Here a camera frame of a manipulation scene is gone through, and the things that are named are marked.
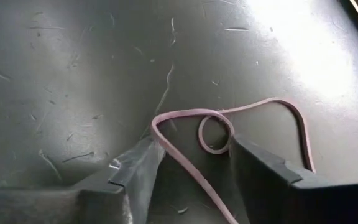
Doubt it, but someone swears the black table mat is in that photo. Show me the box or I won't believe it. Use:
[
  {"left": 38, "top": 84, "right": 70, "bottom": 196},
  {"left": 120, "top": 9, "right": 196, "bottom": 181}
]
[{"left": 0, "top": 0, "right": 358, "bottom": 224}]

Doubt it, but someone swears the large purple rubber band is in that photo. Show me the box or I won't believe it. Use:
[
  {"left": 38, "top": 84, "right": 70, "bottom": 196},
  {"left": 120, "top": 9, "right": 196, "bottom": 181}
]
[{"left": 150, "top": 97, "right": 316, "bottom": 224}]

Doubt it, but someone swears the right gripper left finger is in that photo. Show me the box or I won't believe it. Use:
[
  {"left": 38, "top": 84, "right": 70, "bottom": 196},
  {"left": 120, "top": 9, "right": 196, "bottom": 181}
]
[{"left": 107, "top": 136, "right": 167, "bottom": 224}]

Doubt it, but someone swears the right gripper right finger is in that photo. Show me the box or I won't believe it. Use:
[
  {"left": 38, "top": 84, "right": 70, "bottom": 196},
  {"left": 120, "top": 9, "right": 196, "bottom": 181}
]
[{"left": 228, "top": 133, "right": 358, "bottom": 224}]

